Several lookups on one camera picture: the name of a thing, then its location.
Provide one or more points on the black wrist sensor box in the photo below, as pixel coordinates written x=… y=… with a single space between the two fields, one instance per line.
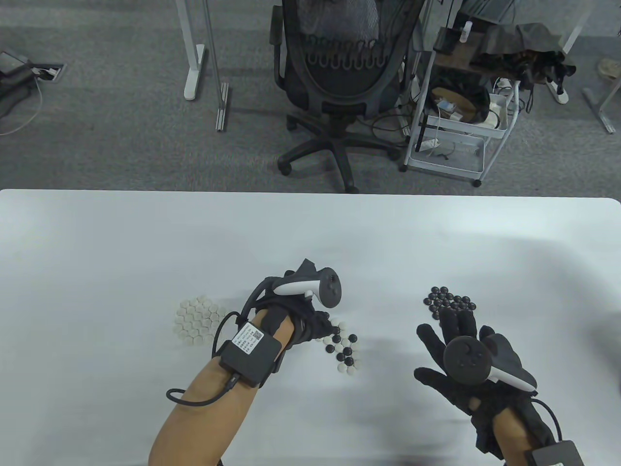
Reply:
x=250 y=357
x=555 y=454

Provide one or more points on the white power adapter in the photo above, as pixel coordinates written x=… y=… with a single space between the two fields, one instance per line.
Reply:
x=498 y=109

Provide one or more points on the person's right hand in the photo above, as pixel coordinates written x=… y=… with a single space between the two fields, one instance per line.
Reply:
x=480 y=407

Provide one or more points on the black crumpled cloth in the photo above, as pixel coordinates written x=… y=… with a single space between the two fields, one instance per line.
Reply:
x=524 y=43

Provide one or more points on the grey desk leg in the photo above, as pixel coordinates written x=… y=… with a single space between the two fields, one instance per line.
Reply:
x=604 y=114

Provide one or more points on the small white bottle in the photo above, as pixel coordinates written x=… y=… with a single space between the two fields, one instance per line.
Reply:
x=467 y=31

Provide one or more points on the dark grey left hand controller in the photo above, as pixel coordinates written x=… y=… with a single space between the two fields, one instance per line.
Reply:
x=331 y=289

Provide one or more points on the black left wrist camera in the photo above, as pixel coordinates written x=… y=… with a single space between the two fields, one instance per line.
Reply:
x=278 y=361

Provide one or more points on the beige shoe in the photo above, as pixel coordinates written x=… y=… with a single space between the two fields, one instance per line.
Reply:
x=610 y=69

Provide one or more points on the floor socket box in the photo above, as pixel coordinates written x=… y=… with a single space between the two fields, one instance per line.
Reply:
x=48 y=73

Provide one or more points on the person's left hand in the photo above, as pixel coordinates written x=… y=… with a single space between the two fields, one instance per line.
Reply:
x=301 y=320

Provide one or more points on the black left wrist sensor box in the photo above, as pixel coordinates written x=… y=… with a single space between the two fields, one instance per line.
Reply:
x=250 y=357

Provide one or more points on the pile of mixed go stones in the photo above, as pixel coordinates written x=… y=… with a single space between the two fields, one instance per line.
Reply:
x=347 y=357

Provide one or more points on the black phone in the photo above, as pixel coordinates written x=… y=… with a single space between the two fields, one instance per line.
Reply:
x=446 y=41

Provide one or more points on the group of white go stones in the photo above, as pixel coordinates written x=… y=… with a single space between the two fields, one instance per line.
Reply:
x=196 y=320

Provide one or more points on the group of black go stones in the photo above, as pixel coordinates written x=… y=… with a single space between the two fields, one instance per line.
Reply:
x=449 y=298

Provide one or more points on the black right wrist sensor box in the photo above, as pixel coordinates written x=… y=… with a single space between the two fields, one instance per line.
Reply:
x=555 y=454

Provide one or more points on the black and tan bag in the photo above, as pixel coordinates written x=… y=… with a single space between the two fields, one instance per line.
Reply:
x=478 y=104

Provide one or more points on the person's right forearm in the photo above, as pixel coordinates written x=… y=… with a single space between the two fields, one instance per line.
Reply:
x=512 y=437

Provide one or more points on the white slanted desk leg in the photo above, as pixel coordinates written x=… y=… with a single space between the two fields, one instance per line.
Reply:
x=575 y=29

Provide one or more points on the white power strip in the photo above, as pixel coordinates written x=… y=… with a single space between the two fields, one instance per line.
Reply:
x=427 y=144

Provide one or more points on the black mesh office chair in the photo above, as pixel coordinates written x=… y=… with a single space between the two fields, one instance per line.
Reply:
x=339 y=82

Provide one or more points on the white wheeled utility cart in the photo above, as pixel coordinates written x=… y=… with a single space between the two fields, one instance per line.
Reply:
x=465 y=162

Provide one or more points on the aluminium profile post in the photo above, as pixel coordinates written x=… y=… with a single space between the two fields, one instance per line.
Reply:
x=222 y=107

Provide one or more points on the grey white right hand controller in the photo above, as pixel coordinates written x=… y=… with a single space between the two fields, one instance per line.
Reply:
x=465 y=361

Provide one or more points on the person's left forearm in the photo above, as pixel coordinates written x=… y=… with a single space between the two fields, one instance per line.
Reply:
x=204 y=422

